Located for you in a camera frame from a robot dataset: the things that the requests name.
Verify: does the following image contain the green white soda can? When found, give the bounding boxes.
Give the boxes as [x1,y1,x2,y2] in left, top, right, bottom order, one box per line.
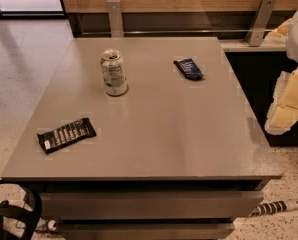
[100,49,128,96]

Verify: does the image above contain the lower grey table drawer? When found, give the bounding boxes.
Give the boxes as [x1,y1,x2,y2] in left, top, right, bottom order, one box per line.
[60,223,234,240]

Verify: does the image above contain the right metal wall bracket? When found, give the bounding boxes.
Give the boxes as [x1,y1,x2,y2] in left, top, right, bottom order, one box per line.
[245,0,277,47]

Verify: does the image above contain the grey table drawer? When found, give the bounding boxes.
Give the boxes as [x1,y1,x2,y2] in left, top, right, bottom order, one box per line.
[41,191,263,220]
[60,223,234,240]

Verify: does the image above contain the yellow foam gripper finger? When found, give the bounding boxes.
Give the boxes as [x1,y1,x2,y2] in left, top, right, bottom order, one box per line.
[265,67,298,135]
[265,19,291,44]

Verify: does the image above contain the black white striped cable sleeve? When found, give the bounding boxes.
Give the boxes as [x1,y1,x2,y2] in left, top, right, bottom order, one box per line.
[248,198,298,218]

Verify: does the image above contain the upper grey table drawer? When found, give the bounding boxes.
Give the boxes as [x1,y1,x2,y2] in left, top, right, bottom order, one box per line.
[41,191,263,220]

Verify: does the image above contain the black chair frame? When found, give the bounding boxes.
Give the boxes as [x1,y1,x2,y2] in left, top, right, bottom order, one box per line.
[0,185,42,240]

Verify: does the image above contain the metal wall bracket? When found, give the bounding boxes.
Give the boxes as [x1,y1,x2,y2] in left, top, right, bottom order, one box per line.
[107,0,124,38]
[245,0,277,47]

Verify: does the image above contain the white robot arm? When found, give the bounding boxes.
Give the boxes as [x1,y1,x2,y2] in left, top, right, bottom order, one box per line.
[264,10,298,135]

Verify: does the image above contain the blue rxbar wrapper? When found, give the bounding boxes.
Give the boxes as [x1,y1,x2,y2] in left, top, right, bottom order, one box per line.
[174,58,203,80]

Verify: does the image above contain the black rxbar wrapper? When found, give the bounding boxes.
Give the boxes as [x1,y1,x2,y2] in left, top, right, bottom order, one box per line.
[37,118,97,154]

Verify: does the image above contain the left metal wall bracket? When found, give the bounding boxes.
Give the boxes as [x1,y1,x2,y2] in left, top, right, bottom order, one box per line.
[107,0,124,38]

